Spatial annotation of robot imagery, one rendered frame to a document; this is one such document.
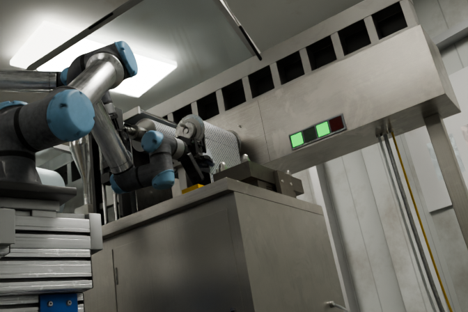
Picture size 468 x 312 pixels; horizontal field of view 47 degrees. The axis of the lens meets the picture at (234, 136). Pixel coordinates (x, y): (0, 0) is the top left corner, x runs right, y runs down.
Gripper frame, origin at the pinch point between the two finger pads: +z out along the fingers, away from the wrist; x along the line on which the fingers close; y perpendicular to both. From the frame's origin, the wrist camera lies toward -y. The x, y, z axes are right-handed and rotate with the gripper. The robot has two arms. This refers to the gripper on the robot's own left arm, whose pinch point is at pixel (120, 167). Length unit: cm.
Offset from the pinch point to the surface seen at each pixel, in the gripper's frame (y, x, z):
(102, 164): -16.1, 0.8, -3.2
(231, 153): 16.3, 41.2, 9.0
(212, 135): 18.7, 32.5, -0.8
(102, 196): -17.2, -3.1, 9.2
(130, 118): -15.7, 19.9, -18.0
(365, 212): -93, 244, 103
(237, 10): -121, 203, -82
